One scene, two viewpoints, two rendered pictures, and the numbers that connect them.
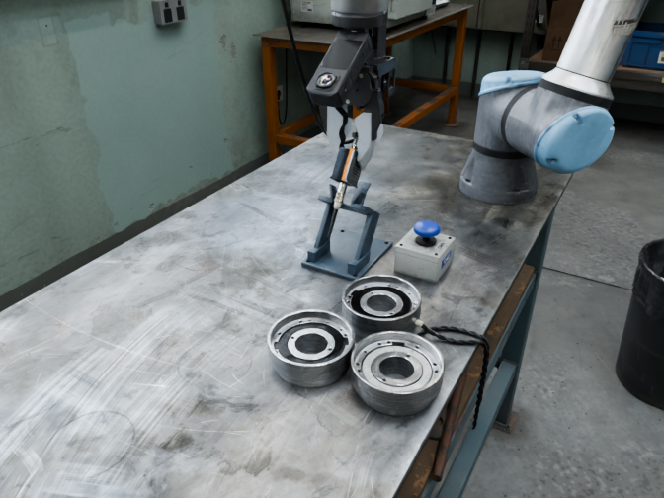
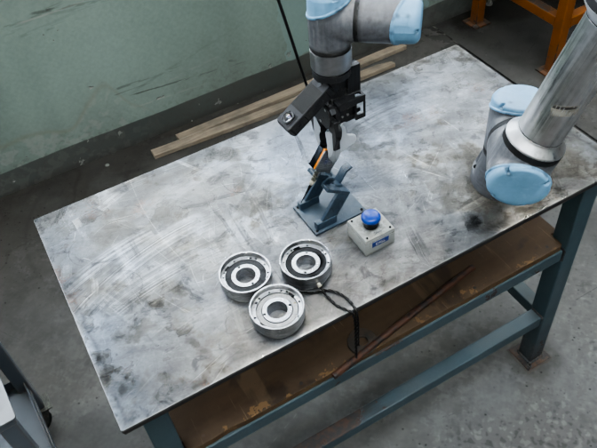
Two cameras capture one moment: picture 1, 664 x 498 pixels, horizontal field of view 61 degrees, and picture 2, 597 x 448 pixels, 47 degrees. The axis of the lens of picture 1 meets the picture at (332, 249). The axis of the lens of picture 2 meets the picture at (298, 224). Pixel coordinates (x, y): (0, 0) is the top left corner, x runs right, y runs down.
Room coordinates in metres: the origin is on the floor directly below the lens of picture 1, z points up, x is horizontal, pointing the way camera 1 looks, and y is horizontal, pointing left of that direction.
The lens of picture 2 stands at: (-0.11, -0.55, 1.87)
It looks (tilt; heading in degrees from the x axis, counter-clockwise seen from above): 47 degrees down; 34
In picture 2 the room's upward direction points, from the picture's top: 6 degrees counter-clockwise
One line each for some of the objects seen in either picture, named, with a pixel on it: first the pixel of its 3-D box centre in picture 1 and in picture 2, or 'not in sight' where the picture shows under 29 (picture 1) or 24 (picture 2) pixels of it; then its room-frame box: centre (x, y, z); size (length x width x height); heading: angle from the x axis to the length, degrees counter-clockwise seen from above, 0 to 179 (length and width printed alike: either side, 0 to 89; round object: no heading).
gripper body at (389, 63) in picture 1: (360, 59); (336, 92); (0.80, -0.04, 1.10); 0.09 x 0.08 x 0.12; 150
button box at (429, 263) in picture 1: (426, 251); (373, 229); (0.75, -0.15, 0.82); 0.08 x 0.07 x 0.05; 149
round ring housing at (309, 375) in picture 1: (311, 349); (246, 277); (0.53, 0.03, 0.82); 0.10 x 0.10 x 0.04
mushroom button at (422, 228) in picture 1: (426, 238); (370, 222); (0.74, -0.14, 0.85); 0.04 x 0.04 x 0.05
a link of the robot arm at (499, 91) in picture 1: (512, 108); (517, 122); (1.03, -0.34, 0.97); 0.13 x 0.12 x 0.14; 18
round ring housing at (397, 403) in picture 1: (396, 373); (277, 312); (0.48, -0.07, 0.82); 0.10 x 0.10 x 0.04
